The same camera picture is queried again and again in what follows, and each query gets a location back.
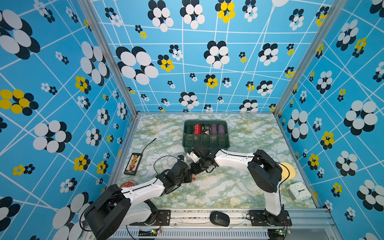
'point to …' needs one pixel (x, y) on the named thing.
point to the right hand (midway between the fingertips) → (192, 172)
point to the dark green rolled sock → (189, 129)
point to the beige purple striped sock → (193, 177)
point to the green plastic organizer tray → (221, 142)
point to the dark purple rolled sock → (221, 129)
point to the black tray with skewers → (133, 163)
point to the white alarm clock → (298, 191)
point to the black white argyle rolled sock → (205, 129)
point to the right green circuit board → (276, 234)
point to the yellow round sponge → (285, 173)
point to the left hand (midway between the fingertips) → (194, 174)
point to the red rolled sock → (197, 129)
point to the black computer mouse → (219, 218)
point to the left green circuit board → (152, 232)
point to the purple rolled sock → (214, 129)
